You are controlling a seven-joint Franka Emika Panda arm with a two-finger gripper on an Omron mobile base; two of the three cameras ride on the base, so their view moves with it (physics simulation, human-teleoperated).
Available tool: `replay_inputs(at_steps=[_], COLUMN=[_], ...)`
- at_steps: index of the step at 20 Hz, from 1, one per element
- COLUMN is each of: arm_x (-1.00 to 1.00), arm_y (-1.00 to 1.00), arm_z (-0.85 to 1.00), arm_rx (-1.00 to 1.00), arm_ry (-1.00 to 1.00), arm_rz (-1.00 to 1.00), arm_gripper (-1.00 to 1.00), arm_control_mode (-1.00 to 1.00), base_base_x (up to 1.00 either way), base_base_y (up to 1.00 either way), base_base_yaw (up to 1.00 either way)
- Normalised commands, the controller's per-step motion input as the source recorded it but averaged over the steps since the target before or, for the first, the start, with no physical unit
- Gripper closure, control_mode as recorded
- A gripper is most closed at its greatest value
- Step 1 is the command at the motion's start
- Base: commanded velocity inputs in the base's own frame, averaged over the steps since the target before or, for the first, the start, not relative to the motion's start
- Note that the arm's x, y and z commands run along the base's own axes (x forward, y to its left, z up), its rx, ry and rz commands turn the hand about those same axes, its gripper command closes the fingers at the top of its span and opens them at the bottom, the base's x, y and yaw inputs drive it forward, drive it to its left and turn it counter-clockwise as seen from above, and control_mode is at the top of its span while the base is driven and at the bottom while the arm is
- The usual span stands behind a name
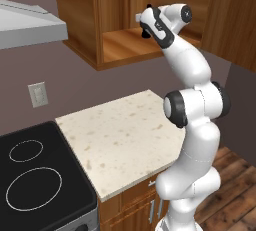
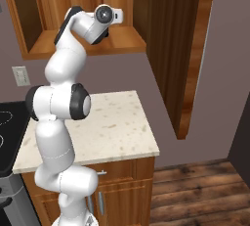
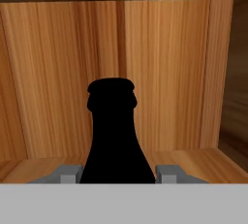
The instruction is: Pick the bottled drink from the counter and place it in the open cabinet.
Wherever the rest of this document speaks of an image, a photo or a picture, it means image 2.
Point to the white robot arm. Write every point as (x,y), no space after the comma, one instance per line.
(62,106)

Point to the wooden base cabinet door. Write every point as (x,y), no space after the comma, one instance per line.
(130,203)
(47,211)

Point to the wooden base cabinet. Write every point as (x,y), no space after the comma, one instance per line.
(145,168)

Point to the wooden drawer front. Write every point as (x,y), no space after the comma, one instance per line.
(120,170)

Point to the open wooden wall cabinet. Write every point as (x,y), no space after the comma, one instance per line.
(125,40)

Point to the black and silver stove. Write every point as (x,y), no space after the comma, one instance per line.
(11,132)

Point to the white wall outlet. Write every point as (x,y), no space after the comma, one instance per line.
(21,76)

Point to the wooden wall cabinet door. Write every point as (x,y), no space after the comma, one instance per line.
(175,40)

